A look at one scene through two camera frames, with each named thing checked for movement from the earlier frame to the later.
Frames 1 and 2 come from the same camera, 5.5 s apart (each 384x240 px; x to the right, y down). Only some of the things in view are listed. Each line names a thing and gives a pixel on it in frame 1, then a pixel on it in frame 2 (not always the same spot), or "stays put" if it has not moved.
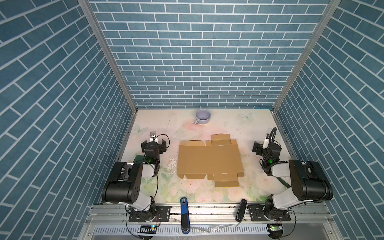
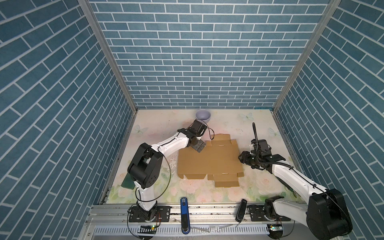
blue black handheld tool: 185,220 stays put
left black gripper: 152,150 → 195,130
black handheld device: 241,211 stays put
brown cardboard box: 219,159 stays put
